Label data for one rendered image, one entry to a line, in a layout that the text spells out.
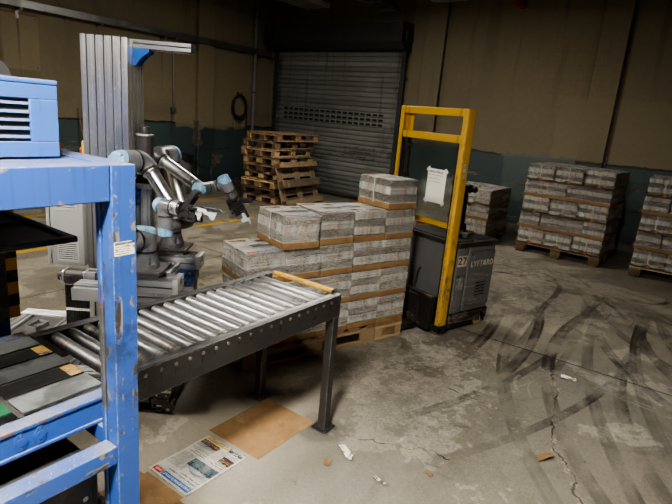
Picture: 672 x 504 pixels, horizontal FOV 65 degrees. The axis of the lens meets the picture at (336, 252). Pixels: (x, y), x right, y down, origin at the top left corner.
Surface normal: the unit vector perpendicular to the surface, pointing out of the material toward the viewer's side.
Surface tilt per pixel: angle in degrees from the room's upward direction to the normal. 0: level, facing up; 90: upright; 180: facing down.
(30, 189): 90
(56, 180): 90
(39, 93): 90
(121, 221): 90
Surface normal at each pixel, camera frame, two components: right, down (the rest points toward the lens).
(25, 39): 0.80, 0.22
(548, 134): -0.59, 0.15
